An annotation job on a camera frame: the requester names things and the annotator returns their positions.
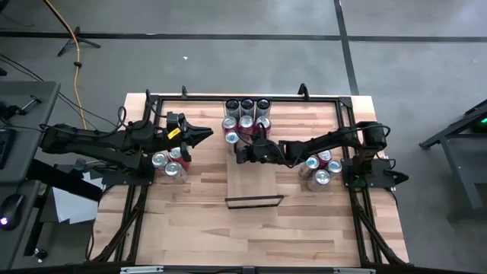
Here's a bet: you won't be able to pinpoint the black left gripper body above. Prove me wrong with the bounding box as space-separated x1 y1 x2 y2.
151 111 193 164

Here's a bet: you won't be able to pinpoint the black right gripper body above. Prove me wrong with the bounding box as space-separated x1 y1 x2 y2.
249 139 285 165

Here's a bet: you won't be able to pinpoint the red Coca-Cola can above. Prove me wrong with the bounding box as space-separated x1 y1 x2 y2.
317 149 334 168
254 116 272 140
169 147 190 170
238 115 255 136
221 116 239 134

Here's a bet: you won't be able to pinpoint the silver Diet Coke can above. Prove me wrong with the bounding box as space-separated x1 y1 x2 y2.
164 161 188 184
306 169 332 193
151 151 170 171

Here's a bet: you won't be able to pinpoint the white paper sheets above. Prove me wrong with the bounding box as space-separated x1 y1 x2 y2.
51 170 106 225

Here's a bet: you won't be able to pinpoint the black tripod stand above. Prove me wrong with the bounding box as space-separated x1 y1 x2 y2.
56 25 102 58

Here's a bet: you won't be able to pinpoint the grey desk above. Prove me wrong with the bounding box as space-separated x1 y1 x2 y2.
0 80 62 269

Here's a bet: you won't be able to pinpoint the black metal clamp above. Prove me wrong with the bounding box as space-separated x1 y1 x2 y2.
0 94 43 121

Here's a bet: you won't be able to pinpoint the black keyboard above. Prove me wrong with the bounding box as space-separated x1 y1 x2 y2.
0 128 17 170

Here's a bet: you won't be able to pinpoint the black computer mouse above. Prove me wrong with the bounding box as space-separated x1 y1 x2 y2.
0 193 24 231

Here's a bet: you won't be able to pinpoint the black caster wheel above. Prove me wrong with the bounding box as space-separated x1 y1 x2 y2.
32 247 49 263

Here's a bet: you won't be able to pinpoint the black side cart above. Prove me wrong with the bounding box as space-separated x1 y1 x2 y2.
418 97 487 224

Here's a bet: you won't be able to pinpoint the wooden shelf with black frame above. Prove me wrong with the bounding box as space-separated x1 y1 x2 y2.
223 100 285 211

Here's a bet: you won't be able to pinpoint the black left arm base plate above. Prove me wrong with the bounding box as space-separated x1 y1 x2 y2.
101 166 156 187

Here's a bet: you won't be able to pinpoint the yellow extension cable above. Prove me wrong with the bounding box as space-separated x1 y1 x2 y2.
42 0 98 144

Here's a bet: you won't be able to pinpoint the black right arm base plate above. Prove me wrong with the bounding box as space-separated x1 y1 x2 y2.
341 157 410 190

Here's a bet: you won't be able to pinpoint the silver mounting bracket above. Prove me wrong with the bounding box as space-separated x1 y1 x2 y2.
119 266 165 274
333 267 377 274

